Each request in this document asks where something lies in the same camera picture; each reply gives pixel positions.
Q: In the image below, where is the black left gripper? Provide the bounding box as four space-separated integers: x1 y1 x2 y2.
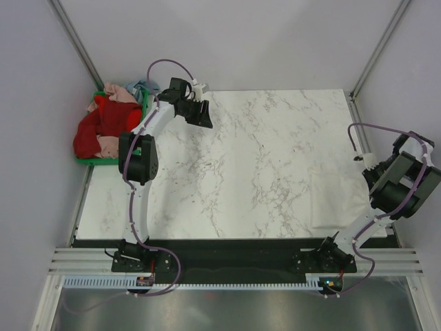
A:
178 99 213 130

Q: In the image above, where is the white t shirt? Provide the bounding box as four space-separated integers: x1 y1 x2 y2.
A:
309 168 369 230

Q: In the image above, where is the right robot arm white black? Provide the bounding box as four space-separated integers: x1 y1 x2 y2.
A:
315 131 440 272

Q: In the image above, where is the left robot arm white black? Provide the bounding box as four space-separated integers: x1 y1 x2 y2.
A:
119 78 213 245

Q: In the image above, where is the pink t shirt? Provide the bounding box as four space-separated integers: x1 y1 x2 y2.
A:
87 82 138 112

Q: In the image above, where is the red t shirt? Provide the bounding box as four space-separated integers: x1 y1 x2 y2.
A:
73 95 143 159

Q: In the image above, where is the green plastic basket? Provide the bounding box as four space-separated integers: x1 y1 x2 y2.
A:
74 90 149 166

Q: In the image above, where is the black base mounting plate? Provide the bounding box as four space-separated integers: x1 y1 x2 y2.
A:
112 239 357 283

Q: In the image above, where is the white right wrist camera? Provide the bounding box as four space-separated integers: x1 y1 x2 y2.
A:
353 152 378 170

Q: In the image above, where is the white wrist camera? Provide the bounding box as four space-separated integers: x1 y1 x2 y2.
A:
192 79 209 102
353 152 378 170

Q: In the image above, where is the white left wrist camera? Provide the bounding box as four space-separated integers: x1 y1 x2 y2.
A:
192 79 209 102

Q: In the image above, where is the right aluminium table rail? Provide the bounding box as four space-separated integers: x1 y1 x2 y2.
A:
345 92 401 249

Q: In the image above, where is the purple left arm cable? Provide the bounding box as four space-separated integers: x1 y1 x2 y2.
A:
63 59 197 317

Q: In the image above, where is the left aluminium frame post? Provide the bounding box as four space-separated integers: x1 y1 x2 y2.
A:
48 0 104 90

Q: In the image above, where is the aluminium frame post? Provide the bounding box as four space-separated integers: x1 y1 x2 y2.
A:
48 0 104 90
349 0 413 100

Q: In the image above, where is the right aluminium frame post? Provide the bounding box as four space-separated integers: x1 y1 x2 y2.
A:
349 0 413 100

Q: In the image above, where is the aluminium front frame rail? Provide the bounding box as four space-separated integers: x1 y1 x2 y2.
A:
49 248 423 277

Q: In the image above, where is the white slotted cable duct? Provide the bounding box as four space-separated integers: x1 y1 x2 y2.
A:
63 275 330 290

